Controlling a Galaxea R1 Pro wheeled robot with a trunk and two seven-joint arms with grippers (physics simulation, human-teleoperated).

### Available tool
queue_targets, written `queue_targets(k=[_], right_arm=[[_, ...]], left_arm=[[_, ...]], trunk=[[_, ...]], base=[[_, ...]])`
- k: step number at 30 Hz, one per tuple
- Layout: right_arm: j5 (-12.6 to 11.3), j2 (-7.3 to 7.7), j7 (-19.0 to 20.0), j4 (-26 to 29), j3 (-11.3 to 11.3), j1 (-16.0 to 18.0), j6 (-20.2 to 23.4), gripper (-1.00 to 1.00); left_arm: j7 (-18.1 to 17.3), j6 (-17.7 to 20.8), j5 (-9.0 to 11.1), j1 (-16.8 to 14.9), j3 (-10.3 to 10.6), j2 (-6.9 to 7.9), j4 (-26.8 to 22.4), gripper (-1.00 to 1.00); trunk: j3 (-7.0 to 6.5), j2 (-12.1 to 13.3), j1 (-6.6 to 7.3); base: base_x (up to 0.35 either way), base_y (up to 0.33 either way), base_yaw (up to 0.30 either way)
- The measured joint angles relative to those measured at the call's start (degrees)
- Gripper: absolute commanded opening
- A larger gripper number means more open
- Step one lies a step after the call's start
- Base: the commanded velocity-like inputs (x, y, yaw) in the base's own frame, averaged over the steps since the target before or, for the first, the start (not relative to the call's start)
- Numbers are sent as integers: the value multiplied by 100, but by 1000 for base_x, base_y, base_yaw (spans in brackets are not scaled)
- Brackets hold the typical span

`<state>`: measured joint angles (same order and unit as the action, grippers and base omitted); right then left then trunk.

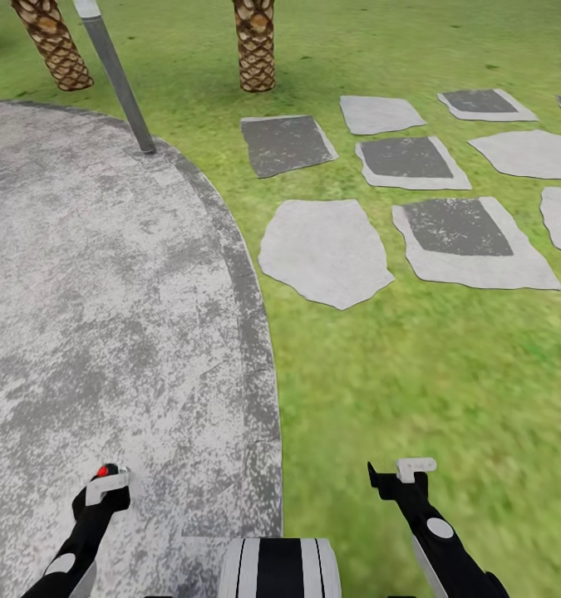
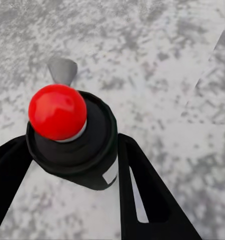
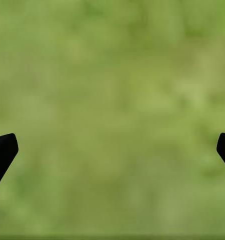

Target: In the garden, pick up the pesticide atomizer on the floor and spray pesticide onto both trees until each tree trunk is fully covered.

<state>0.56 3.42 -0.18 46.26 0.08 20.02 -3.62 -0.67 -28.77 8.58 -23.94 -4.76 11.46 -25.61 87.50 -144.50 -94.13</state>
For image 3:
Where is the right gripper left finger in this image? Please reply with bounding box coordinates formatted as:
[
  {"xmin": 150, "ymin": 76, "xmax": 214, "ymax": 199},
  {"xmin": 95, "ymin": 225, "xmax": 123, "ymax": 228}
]
[{"xmin": 0, "ymin": 133, "xmax": 19, "ymax": 181}]

